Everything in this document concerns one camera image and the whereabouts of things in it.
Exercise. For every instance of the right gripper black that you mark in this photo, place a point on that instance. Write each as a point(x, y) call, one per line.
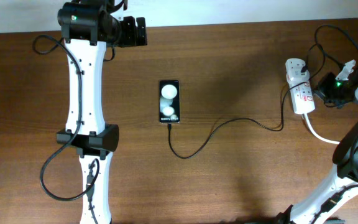
point(321, 91)

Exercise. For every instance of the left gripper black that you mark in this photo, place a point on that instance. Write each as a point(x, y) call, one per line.
point(130, 39)

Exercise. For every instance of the black flip smartphone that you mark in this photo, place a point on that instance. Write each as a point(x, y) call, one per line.
point(169, 101)

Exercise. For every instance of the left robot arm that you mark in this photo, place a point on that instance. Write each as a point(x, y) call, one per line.
point(89, 28)

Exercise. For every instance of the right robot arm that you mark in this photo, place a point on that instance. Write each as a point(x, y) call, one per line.
point(341, 184)

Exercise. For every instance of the white USB charger adapter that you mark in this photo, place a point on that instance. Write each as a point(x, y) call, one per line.
point(296, 76)

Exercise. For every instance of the white power strip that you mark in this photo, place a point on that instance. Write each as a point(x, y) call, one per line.
point(301, 94)

